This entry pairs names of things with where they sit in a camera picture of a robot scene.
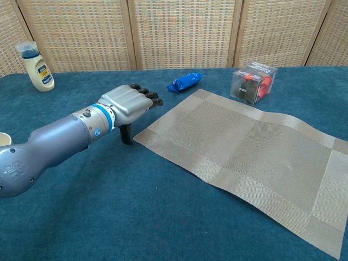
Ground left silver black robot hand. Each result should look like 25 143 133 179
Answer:
97 83 164 145

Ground white round bowl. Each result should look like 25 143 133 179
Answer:
0 132 14 147

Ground grey woven placemat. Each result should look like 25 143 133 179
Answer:
133 88 348 260

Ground blue snack packet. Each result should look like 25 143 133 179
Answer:
166 72 204 94

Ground woven wooden folding screen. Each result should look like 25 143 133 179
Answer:
0 0 348 78

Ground cream mayonnaise squeeze bottle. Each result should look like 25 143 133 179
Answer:
16 41 55 92

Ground blue carpet table cover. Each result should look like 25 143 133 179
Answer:
0 66 348 261

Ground clear box red black contents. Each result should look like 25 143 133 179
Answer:
229 61 278 107

